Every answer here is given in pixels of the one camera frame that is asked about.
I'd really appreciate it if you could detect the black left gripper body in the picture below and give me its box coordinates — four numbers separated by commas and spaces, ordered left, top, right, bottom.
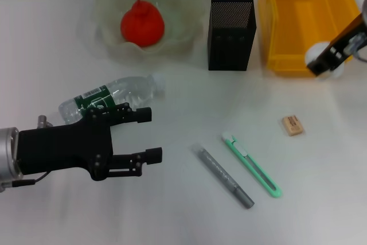
16, 109, 113, 182

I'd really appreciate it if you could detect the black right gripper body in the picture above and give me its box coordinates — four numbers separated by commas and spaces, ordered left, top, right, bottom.
329, 12, 367, 64

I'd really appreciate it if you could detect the white paper ball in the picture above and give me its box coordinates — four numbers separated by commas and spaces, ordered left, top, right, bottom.
304, 41, 346, 81

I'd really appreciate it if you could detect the green label water bottle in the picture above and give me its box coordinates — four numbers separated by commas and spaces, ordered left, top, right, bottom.
58, 73, 166, 126

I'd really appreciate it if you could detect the red-orange fruit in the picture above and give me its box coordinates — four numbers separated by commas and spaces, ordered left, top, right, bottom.
120, 0, 166, 47

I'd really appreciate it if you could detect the grey marker pen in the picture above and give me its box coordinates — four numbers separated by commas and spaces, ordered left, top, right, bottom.
190, 143, 255, 209

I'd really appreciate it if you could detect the green utility knife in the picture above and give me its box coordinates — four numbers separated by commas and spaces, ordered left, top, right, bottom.
221, 132, 283, 199

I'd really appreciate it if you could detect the beige eraser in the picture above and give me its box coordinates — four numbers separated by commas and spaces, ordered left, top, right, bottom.
282, 115, 305, 137

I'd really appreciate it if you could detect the black mesh pen holder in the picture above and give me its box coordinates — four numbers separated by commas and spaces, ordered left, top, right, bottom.
208, 0, 257, 71

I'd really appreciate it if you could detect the translucent glass fruit bowl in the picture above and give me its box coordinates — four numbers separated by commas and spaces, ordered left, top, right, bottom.
94, 0, 206, 58

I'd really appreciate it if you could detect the yellow plastic bin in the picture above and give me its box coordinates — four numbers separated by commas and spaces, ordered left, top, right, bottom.
259, 0, 362, 78

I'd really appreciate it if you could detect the right gripper cable with plug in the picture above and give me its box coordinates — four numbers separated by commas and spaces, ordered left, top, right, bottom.
345, 34, 367, 63

